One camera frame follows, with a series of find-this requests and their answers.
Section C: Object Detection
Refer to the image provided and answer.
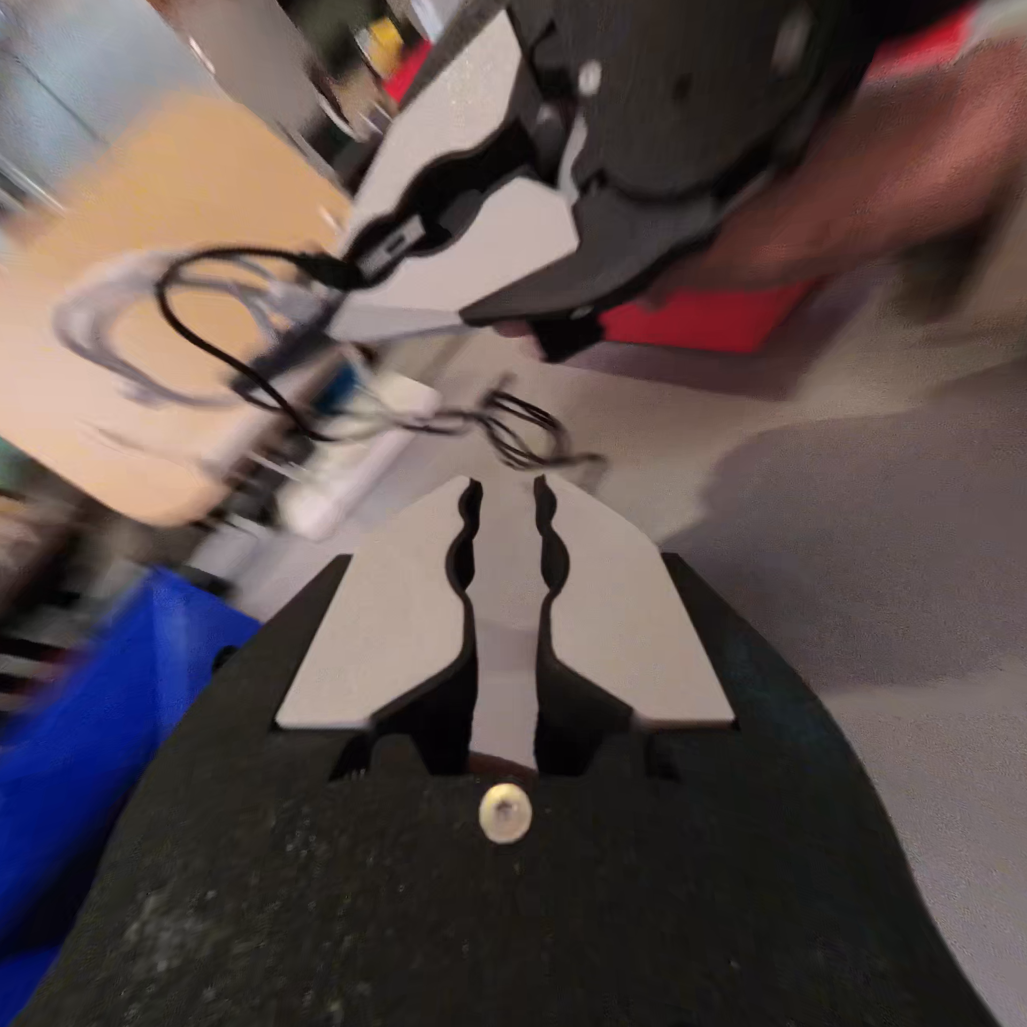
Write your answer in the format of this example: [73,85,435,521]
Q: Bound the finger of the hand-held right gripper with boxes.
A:
[345,12,532,251]
[327,175,581,343]

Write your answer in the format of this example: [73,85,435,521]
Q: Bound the person's right hand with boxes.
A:
[642,40,1027,314]

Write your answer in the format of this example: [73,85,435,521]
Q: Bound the white cable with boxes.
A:
[52,249,338,410]

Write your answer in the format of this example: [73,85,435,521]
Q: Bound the grey desk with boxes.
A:
[201,241,1027,1027]

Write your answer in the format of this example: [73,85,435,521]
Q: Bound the slim grey USB hub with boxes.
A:
[353,212,430,278]

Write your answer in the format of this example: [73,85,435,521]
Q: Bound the wooden side table top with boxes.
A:
[0,88,354,526]

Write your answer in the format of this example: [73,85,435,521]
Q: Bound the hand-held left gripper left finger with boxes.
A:
[275,476,485,777]

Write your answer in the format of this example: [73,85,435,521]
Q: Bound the red plastic bin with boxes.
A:
[597,12,980,356]

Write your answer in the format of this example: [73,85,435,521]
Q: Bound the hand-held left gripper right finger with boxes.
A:
[533,473,737,777]

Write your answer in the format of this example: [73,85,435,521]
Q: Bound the blue plastic bin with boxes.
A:
[0,565,266,1027]

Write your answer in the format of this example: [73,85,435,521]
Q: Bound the black cable black plugs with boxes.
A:
[156,247,607,474]

